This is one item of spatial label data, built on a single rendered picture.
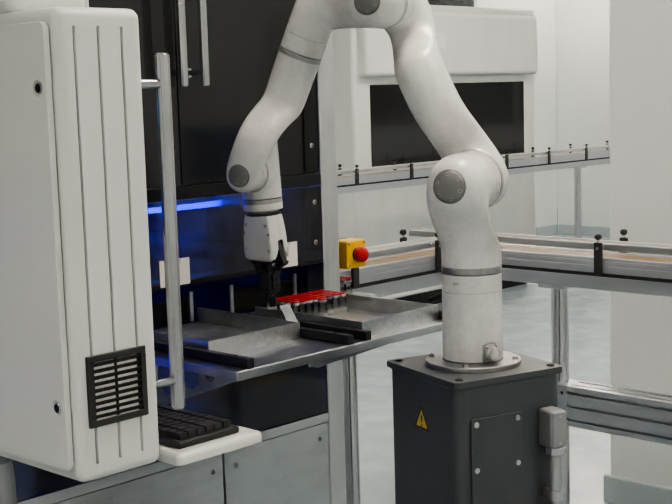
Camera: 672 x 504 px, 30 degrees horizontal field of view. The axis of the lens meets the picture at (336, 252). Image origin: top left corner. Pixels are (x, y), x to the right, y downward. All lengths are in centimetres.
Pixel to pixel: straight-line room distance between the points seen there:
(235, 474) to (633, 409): 118
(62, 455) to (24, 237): 35
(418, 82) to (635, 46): 178
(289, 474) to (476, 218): 102
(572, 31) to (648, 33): 796
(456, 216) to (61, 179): 80
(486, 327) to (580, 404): 124
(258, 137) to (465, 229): 47
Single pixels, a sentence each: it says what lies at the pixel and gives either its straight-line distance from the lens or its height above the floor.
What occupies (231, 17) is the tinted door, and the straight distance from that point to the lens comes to 294.
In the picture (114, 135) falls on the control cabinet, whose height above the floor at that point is 135.
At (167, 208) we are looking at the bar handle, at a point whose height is 122.
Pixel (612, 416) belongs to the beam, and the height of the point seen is 48.
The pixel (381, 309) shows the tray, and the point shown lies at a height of 89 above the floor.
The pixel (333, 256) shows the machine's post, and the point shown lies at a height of 100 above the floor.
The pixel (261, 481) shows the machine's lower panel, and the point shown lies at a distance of 309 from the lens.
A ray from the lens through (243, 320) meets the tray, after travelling 286.
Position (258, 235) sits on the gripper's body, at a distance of 267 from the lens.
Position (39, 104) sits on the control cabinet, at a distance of 199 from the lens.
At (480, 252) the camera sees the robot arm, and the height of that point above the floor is 109.
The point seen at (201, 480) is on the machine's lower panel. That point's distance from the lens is 296.
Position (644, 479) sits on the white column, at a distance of 434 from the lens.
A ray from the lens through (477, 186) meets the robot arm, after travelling 238.
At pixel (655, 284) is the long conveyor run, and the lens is 346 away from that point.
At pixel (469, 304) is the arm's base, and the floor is 99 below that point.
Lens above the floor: 141
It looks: 7 degrees down
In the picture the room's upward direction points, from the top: 2 degrees counter-clockwise
